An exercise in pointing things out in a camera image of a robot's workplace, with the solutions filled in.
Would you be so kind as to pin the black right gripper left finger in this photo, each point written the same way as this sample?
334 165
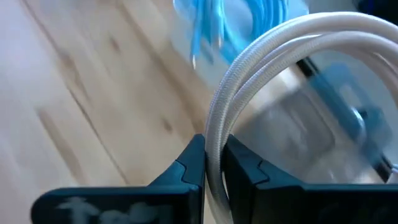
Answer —
174 199

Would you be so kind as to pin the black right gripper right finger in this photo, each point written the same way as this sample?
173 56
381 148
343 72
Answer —
280 202

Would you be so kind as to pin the translucent grey plastic bin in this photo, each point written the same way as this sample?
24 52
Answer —
295 130

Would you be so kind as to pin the white plastic bin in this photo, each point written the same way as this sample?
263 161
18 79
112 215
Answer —
208 68

